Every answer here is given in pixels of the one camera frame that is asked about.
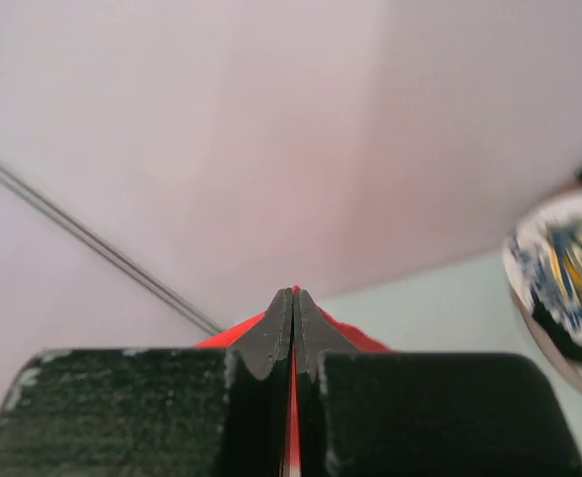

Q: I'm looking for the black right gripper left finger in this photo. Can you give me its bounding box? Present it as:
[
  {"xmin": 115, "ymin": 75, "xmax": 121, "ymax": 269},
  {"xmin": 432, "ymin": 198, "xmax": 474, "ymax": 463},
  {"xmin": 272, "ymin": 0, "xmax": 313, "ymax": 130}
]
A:
[{"xmin": 0, "ymin": 288, "xmax": 294, "ymax": 476}]

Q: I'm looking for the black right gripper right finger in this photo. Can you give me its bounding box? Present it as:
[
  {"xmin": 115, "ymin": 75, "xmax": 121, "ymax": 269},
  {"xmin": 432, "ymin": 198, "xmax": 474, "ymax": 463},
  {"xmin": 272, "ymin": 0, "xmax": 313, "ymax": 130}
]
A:
[{"xmin": 293, "ymin": 289, "xmax": 582, "ymax": 476}]

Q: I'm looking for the red tank top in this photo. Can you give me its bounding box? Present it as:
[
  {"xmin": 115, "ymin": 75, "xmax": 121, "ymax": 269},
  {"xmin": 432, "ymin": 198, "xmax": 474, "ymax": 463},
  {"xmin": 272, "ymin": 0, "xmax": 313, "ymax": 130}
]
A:
[{"xmin": 194, "ymin": 284, "xmax": 396, "ymax": 477}]

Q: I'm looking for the white printed tank top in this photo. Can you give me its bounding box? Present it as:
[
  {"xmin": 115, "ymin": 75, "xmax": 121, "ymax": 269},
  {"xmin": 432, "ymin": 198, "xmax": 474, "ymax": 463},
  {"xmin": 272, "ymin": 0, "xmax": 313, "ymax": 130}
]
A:
[{"xmin": 502, "ymin": 191, "xmax": 582, "ymax": 346}]

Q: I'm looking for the brown translucent laundry basket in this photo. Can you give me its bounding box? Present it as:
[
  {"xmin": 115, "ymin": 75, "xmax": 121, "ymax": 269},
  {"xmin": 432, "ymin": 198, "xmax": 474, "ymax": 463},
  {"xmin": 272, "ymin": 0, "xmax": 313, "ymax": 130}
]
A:
[{"xmin": 511, "ymin": 292, "xmax": 582, "ymax": 413}]

